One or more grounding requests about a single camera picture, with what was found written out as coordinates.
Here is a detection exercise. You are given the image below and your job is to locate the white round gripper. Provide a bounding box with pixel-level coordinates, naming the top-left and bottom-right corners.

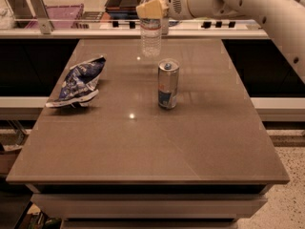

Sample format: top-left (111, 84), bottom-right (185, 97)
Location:
top-left (136, 0), bottom-right (223, 20)

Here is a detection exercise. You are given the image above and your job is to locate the clear plastic water bottle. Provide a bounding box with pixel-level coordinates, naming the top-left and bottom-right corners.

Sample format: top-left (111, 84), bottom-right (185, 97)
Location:
top-left (138, 0), bottom-right (163, 58)

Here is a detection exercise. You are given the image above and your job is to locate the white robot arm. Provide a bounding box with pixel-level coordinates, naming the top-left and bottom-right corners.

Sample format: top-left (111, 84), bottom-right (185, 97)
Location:
top-left (136, 0), bottom-right (305, 82)

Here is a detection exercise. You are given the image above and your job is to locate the silver blue energy drink can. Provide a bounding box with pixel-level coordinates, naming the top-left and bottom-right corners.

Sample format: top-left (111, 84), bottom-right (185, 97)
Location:
top-left (158, 58), bottom-right (179, 110)

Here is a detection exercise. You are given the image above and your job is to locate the purple plastic crate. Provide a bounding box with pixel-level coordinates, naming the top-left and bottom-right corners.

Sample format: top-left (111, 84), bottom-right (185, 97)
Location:
top-left (26, 4), bottom-right (84, 30)

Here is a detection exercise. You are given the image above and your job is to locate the blue white chip bag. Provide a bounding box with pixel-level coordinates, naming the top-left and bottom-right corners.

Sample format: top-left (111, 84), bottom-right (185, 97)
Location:
top-left (46, 55), bottom-right (106, 108)

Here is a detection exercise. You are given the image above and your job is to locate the middle metal railing bracket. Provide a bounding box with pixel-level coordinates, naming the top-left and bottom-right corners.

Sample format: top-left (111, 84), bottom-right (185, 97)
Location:
top-left (161, 17), bottom-right (169, 35)

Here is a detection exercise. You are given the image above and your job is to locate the metal railing bracket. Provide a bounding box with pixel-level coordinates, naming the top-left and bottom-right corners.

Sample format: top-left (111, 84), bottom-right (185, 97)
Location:
top-left (30, 0), bottom-right (53, 34)
top-left (161, 17), bottom-right (169, 35)

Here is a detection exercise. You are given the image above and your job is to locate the left metal railing bracket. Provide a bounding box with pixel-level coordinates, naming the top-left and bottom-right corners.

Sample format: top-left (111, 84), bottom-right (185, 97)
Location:
top-left (30, 0), bottom-right (53, 34)

